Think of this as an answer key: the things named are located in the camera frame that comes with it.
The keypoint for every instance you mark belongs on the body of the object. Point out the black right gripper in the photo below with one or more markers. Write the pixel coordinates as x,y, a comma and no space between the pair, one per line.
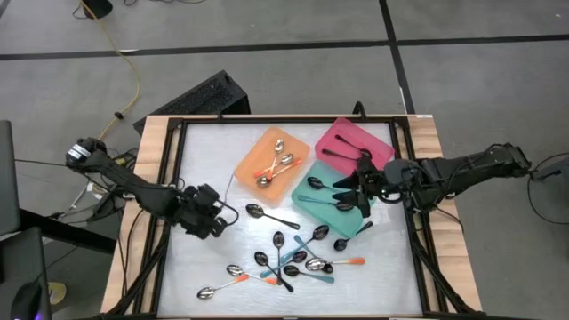
387,184

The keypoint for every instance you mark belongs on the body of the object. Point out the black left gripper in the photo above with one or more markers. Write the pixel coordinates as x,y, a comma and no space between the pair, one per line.
200,215

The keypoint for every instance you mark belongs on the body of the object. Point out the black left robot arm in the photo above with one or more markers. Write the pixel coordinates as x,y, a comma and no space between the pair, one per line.
133,191

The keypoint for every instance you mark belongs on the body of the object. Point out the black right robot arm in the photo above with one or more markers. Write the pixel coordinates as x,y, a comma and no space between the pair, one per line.
480,171

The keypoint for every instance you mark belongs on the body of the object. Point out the teal plastic tray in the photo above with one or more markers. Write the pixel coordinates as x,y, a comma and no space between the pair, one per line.
329,222

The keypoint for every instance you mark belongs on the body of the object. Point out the orange plastic tray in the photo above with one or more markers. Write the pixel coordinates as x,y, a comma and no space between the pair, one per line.
253,178

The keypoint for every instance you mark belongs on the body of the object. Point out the pink plastic tray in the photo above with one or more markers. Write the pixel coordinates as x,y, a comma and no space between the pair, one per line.
355,129

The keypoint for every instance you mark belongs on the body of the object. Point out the black desk beam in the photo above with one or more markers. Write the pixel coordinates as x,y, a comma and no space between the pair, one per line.
66,231

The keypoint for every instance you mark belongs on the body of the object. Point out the yellow floor sticker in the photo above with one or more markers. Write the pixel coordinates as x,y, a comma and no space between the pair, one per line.
58,293

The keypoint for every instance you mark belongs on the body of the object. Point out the grey floor box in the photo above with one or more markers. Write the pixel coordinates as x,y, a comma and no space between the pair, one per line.
553,170

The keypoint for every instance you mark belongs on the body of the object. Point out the black computer monitor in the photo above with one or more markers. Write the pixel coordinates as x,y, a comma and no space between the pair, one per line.
9,178

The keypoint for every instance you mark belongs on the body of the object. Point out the black computer mouse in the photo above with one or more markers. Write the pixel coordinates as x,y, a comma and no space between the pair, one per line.
26,302

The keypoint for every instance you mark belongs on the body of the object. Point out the black round floor stand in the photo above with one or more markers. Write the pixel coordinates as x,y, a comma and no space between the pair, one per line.
98,8

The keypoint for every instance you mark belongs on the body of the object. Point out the black mount bracket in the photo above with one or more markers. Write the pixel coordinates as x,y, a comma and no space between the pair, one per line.
359,111

